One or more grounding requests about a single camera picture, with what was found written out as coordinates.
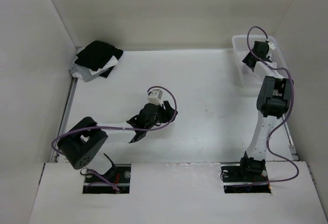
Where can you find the white plastic mesh basket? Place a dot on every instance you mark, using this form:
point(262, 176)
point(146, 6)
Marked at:
point(247, 78)

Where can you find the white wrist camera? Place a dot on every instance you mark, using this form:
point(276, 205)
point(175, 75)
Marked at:
point(155, 97)
point(271, 47)

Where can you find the aluminium table rail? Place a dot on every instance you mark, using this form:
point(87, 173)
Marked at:
point(67, 108)
point(291, 144)

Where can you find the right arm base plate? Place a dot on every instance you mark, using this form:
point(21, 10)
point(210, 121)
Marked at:
point(234, 181)

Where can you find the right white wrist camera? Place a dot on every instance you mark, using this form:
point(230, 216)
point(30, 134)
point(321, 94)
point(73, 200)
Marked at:
point(271, 47)

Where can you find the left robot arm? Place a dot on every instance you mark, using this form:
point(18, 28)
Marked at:
point(82, 149)

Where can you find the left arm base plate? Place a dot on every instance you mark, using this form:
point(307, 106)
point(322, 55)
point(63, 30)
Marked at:
point(120, 178)

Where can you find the bottom black folded tank top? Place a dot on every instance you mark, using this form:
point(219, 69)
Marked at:
point(107, 72)

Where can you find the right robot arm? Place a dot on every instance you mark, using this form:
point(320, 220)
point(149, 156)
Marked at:
point(273, 102)

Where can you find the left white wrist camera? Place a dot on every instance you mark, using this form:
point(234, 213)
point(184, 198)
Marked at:
point(155, 97)

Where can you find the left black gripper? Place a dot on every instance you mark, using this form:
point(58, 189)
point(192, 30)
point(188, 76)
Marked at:
point(168, 114)

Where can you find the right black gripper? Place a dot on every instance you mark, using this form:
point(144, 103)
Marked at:
point(247, 59)

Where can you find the white folded tank top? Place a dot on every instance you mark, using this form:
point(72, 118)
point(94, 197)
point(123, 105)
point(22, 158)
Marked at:
point(110, 63)

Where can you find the left aluminium table rail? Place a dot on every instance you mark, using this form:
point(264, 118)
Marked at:
point(67, 108)

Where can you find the right aluminium table rail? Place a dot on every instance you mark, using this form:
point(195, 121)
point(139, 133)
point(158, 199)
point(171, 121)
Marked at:
point(291, 144)

